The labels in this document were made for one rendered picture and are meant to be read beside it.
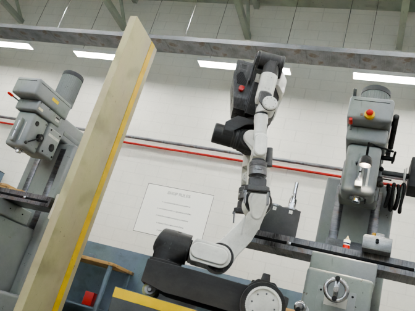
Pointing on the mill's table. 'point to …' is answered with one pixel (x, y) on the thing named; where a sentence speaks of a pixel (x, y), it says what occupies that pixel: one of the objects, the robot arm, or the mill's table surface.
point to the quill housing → (347, 189)
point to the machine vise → (383, 246)
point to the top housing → (385, 107)
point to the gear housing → (358, 138)
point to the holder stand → (281, 220)
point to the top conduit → (393, 131)
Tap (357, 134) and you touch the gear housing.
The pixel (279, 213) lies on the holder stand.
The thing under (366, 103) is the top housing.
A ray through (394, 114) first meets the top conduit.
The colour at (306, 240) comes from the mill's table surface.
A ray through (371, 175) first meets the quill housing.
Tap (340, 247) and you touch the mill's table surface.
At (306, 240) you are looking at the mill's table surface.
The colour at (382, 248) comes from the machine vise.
